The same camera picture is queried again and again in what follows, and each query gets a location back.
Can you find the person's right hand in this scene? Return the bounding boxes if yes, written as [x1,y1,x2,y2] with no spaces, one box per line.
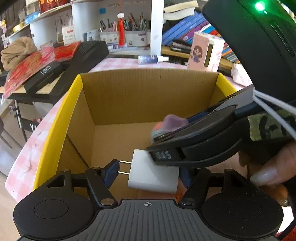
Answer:
[203,142,296,207]

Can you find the white quilted pouch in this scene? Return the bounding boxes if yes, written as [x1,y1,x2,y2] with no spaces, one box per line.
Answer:
[231,64,252,87]

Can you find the pink cartoon humidifier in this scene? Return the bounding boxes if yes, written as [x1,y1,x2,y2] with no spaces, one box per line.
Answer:
[188,32,225,72]

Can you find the white power adapter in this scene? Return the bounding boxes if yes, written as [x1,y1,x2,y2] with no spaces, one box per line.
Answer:
[118,149,179,194]

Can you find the red packaging sheets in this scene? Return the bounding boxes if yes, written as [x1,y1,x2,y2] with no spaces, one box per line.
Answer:
[2,41,81,101]

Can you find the black electric keyboard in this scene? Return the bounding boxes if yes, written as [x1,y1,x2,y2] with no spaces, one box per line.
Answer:
[1,41,109,104]

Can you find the red tassel ornament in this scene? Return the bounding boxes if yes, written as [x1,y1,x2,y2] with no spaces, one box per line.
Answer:
[117,13,125,47]

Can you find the purple grey toy car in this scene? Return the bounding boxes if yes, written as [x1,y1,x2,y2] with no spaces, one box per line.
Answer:
[151,114,189,143]

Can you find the beige cloth bundle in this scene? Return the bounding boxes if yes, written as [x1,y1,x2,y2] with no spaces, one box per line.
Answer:
[1,37,37,71]

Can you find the yellow cardboard box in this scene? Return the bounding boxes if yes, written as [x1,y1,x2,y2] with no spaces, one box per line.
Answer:
[33,68,238,202]

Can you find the row of books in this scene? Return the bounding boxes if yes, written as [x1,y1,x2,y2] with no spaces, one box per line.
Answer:
[162,10,241,64]

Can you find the fortune god figure box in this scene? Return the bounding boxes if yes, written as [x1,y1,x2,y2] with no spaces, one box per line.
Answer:
[38,0,71,13]

